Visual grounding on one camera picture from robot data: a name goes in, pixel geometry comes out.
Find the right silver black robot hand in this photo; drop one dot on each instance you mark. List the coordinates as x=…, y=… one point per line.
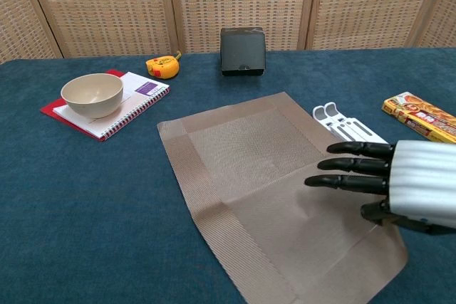
x=424, y=179

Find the gray woven placemat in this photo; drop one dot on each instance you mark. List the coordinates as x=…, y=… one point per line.
x=249, y=161

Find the white bowl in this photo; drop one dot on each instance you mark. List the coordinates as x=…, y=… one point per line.
x=92, y=104

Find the white spiral notebook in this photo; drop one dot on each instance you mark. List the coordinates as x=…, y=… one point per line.
x=142, y=101

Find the yellow food box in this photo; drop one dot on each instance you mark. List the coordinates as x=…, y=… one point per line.
x=420, y=115

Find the white folding stand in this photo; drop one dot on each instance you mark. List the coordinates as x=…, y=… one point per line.
x=352, y=131

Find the black box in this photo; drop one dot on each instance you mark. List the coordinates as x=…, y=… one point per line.
x=242, y=51

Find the yellow tape measure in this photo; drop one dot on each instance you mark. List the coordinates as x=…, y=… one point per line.
x=164, y=67

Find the teal tablecloth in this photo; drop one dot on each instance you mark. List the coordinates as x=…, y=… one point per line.
x=89, y=193

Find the red folder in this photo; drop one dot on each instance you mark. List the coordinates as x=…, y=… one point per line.
x=49, y=110

